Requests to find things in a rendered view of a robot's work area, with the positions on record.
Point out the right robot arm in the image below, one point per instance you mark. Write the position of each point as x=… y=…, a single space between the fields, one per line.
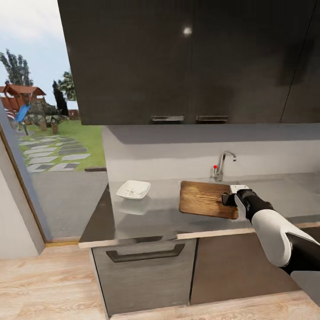
x=285 y=246

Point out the fixed window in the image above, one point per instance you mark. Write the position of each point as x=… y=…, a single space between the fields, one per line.
x=59 y=163

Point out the dishwasher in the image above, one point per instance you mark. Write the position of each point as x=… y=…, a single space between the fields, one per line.
x=143 y=276

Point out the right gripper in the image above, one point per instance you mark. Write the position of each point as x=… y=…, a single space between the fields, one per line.
x=228 y=200

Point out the bowl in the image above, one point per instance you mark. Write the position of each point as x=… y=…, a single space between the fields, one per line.
x=139 y=188

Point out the drop in sink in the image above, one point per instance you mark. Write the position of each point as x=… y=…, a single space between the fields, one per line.
x=286 y=197

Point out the cutting board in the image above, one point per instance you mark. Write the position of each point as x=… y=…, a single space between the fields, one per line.
x=205 y=199

